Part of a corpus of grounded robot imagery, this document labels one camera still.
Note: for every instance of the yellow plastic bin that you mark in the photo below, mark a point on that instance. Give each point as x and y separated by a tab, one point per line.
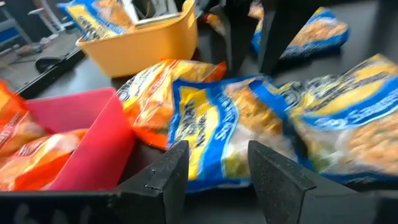
140	49

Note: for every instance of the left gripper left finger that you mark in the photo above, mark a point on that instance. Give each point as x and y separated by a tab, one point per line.
161	186

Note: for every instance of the orange Maruchan ramen packet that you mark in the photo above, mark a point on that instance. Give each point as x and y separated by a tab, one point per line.
15	124
37	161
152	99

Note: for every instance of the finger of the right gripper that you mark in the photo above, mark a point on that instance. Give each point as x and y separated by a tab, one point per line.
275	34
241	37

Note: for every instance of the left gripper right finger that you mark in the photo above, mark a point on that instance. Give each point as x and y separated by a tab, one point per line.
280	193

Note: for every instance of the pink plastic bin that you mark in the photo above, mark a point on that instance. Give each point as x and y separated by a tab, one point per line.
102	146

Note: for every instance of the blue Maruchan ramen packet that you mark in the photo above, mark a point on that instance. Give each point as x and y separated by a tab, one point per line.
93	18
348	109
320	31
211	124

